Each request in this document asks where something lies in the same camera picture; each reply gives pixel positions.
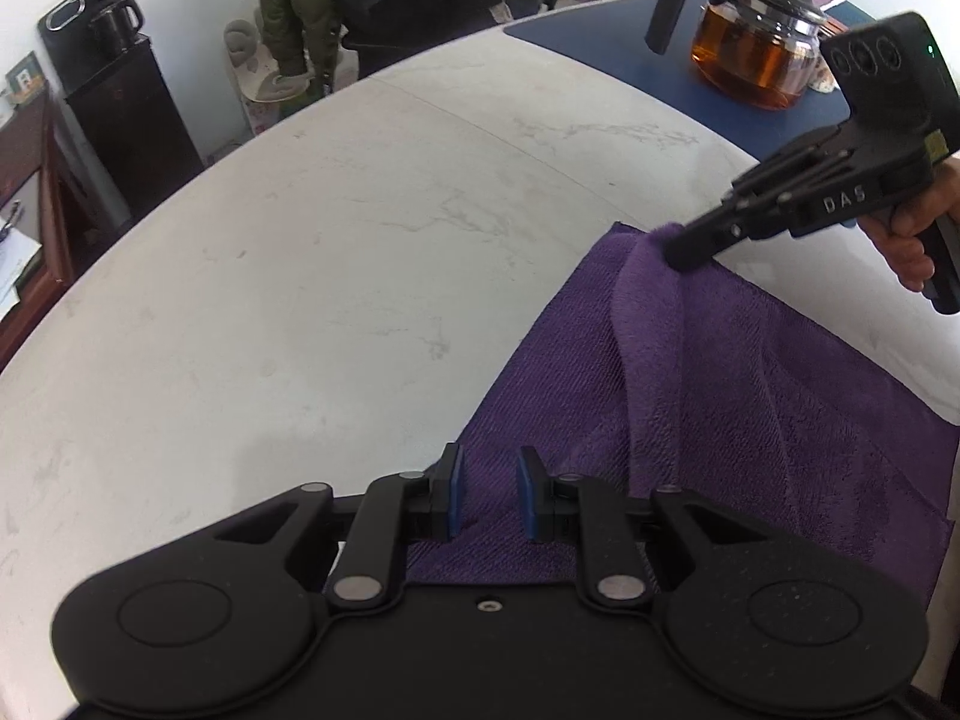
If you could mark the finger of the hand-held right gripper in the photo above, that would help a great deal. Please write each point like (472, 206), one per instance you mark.
(705, 240)

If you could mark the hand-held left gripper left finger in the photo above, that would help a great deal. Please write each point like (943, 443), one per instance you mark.
(456, 495)

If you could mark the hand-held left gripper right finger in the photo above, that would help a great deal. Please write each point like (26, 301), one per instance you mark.
(529, 495)

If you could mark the purple towel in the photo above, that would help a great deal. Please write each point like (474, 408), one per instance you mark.
(735, 405)

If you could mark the person's right hand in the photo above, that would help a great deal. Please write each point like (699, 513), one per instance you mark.
(904, 247)

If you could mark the glass teapot with tea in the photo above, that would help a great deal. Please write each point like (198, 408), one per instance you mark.
(750, 52)

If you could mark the blue desk mat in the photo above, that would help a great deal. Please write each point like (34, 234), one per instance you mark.
(600, 37)

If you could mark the beige plush cushion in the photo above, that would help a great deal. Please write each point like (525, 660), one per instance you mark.
(259, 64)

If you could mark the green puffer jacket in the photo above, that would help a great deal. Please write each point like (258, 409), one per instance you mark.
(289, 7)

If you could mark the black water dispenser cabinet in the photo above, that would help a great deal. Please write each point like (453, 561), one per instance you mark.
(127, 127)

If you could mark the pile of white papers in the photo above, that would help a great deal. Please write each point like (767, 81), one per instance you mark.
(15, 262)

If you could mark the dark wooden desk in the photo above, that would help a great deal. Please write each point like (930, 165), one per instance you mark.
(45, 187)

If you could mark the black kettle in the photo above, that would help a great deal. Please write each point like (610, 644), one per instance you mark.
(112, 26)

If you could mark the small picture frame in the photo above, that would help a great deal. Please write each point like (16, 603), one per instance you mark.
(22, 79)

